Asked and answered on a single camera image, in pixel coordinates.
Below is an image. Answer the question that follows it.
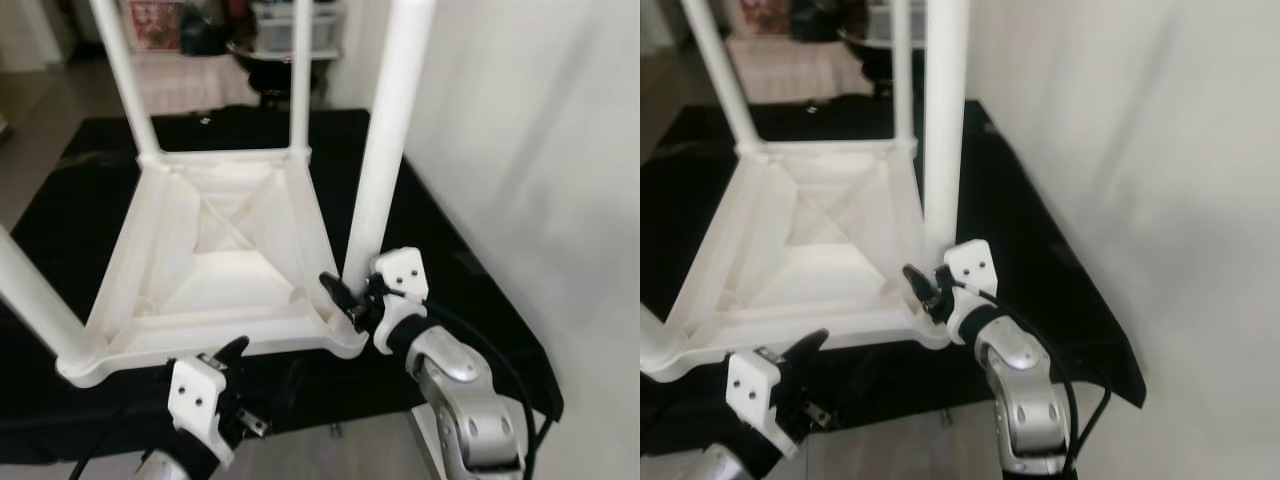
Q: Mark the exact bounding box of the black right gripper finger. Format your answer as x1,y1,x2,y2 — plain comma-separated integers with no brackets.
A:
902,262,942,307
318,271,362,317

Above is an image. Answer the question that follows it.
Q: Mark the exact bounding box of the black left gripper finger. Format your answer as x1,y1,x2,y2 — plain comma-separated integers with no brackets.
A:
780,328,832,367
210,334,252,372

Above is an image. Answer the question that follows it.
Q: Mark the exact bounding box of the black stool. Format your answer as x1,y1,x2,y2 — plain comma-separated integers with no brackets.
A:
868,55,923,99
255,62,323,109

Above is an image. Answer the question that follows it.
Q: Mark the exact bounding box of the clear plastic drawer box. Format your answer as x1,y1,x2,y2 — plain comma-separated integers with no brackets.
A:
865,0,926,46
250,0,341,56

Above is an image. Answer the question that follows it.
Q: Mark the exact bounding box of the black bag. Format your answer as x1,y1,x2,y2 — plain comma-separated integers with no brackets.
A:
180,10,231,56
790,0,841,41

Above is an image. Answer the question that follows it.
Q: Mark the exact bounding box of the red printed carton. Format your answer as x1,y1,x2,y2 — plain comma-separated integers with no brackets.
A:
128,0,186,51
740,0,791,36

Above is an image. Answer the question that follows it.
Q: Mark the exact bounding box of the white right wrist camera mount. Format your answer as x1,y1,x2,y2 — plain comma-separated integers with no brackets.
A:
370,247,431,353
943,240,999,346

